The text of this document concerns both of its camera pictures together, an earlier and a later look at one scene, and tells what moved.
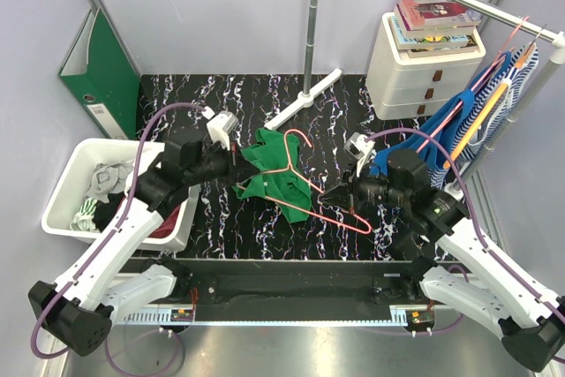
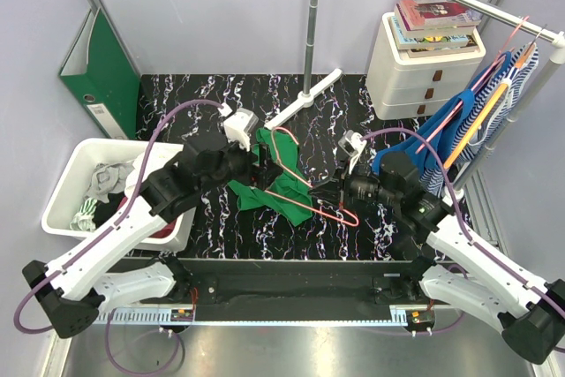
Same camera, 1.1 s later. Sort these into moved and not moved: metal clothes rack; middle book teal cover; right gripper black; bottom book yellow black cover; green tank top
Moved: green tank top
Not moved: middle book teal cover; right gripper black; bottom book yellow black cover; metal clothes rack
